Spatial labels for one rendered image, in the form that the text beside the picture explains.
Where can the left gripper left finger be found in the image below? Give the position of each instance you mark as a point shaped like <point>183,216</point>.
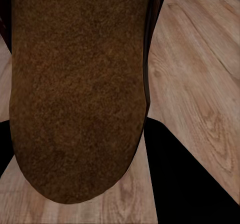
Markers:
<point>6,146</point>

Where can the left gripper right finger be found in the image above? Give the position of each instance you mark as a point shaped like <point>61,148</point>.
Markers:
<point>184,191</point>

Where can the sandal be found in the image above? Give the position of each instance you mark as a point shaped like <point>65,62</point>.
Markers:
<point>80,93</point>

